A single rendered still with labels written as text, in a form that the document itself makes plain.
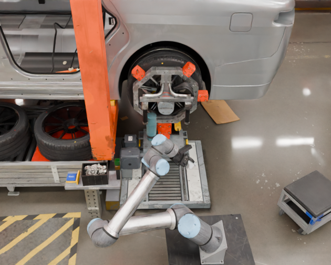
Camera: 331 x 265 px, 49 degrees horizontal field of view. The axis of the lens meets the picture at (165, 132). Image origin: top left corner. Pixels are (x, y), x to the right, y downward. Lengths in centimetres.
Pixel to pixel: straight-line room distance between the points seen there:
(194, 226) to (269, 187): 138
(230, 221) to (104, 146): 114
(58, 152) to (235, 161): 174
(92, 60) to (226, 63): 118
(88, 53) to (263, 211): 204
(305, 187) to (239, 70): 112
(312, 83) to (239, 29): 249
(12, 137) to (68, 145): 51
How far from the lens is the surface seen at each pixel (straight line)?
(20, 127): 351
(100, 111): 267
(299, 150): 412
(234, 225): 290
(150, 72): 292
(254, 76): 321
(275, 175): 375
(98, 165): 289
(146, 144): 354
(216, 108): 443
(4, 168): 338
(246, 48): 305
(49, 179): 337
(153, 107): 332
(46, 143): 328
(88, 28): 234
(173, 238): 277
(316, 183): 333
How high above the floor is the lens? 262
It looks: 41 degrees down
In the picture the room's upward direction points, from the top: 2 degrees clockwise
